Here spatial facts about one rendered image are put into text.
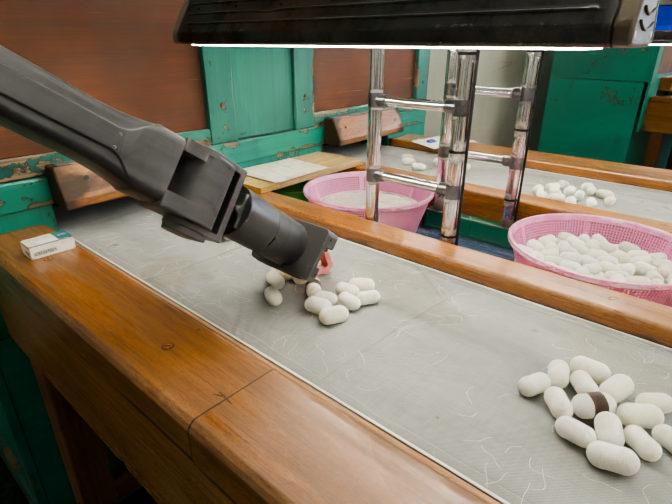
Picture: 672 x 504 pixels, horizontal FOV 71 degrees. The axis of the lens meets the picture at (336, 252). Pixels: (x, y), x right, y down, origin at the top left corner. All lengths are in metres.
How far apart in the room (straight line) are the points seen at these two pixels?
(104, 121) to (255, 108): 0.74
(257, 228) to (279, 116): 0.71
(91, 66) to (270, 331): 0.59
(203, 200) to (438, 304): 0.32
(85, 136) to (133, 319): 0.23
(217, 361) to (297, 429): 0.12
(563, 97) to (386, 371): 2.94
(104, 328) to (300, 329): 0.21
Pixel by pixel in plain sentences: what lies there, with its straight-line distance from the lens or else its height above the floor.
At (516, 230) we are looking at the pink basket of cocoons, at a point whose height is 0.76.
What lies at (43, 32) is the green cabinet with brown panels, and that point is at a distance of 0.93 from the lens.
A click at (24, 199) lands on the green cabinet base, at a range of 0.92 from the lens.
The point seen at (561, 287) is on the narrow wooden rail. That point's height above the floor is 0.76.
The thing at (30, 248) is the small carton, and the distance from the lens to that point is 0.78.
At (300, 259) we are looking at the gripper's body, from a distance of 0.56.
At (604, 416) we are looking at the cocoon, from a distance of 0.47.
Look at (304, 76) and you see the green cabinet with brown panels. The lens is 1.23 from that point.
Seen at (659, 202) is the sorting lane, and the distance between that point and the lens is 1.18.
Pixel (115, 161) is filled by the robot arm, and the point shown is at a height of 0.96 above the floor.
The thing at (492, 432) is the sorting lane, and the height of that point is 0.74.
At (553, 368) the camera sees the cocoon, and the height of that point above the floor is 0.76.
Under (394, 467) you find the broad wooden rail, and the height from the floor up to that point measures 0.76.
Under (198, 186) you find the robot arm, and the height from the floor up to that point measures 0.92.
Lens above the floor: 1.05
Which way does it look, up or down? 24 degrees down
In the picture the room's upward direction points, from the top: straight up
